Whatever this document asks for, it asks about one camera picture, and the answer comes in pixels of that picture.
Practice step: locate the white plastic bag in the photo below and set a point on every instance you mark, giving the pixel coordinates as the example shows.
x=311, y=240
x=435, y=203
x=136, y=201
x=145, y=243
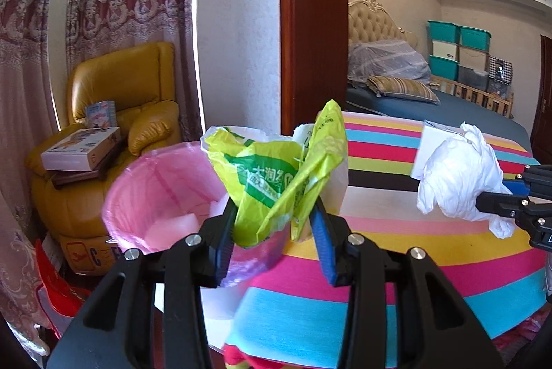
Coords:
x=457, y=179

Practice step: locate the green plastic bag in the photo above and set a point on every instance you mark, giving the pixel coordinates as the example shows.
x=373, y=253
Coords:
x=267, y=179

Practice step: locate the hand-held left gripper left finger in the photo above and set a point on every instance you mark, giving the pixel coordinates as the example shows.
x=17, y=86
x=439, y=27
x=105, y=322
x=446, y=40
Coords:
x=222, y=252

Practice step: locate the dark brown flat box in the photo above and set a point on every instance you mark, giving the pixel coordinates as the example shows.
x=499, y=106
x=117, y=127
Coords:
x=77, y=178

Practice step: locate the dark wooden door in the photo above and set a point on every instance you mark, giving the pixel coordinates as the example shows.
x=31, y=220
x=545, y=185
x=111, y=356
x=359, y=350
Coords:
x=544, y=93

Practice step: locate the bed with blue sheet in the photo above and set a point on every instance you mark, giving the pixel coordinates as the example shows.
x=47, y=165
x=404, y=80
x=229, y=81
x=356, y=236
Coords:
x=465, y=114

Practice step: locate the colourful striped tablecloth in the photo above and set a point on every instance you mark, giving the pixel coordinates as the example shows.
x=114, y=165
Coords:
x=431, y=257

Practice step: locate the plaid bag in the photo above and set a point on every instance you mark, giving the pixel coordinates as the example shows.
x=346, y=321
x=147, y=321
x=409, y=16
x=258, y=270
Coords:
x=500, y=71

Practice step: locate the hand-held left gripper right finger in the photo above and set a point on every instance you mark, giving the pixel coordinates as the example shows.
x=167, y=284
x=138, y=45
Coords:
x=323, y=248

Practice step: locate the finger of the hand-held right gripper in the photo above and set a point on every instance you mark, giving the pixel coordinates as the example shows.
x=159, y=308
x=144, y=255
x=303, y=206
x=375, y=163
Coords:
x=539, y=177
x=500, y=204

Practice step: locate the grey patterned blanket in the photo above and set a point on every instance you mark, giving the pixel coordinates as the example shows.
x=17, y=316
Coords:
x=388, y=58

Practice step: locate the red shopping bag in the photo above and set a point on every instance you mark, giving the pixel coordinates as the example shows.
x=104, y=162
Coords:
x=60, y=300

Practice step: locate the cardboard box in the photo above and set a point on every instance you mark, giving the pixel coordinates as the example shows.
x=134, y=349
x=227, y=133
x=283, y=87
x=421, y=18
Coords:
x=82, y=257

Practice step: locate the wooden crib rail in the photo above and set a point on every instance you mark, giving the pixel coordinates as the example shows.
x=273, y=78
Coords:
x=474, y=94

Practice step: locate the trash bin with pink liner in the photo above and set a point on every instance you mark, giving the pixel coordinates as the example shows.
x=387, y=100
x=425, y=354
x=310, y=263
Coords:
x=142, y=196

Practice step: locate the brown wooden door frame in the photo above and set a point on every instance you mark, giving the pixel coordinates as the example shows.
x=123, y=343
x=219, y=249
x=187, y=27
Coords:
x=310, y=28

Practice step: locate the small light blue box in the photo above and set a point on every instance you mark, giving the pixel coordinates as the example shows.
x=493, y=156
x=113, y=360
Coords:
x=101, y=114

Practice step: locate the yellow leather armchair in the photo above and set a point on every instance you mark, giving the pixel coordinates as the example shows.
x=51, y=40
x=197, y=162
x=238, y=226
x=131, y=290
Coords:
x=125, y=71

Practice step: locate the stack of storage boxes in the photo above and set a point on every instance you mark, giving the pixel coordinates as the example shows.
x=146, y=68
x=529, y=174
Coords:
x=444, y=67

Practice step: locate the cream tufted headboard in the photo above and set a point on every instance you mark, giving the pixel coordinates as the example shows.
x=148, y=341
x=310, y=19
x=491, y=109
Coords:
x=371, y=24

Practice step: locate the white trash bin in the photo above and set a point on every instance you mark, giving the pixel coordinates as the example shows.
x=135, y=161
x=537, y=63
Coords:
x=220, y=313

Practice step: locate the striped pillow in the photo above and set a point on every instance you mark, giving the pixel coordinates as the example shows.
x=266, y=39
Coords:
x=405, y=88

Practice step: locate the large flat white box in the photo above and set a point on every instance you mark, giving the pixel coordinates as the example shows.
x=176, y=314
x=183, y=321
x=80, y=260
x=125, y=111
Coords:
x=82, y=151

